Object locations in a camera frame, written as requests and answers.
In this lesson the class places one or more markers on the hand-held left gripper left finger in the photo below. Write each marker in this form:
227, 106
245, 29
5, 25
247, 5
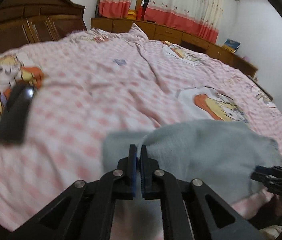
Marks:
132, 172

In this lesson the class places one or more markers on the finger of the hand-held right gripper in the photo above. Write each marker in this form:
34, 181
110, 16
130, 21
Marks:
277, 186
268, 170

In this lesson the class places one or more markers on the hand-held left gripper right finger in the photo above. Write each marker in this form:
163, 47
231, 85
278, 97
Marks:
143, 172

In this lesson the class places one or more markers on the pink checked cartoon blanket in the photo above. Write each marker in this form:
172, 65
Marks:
93, 85

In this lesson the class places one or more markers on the blue book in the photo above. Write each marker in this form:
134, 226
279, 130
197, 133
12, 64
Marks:
231, 46

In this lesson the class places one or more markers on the black smartphone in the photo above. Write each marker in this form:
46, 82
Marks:
14, 115

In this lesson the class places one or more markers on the long wooden cabinet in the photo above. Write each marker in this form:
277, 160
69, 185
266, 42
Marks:
170, 33

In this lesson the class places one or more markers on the yellow box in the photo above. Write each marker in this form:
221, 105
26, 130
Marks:
132, 14

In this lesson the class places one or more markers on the wide cream and red curtain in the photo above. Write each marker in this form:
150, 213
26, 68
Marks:
185, 7

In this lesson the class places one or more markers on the dark wooden headboard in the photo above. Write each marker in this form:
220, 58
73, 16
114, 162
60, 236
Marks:
26, 17

